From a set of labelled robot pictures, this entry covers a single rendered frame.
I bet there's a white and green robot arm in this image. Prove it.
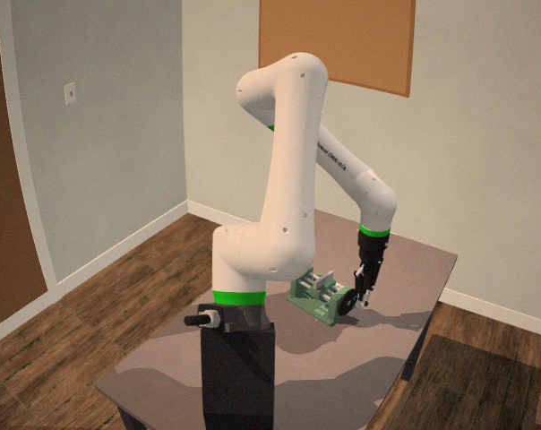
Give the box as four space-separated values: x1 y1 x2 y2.
184 52 398 332

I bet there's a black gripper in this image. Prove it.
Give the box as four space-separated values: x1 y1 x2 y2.
354 248 384 310

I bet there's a green clamp slide with handwheel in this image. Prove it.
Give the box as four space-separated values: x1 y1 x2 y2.
286 266 358 326

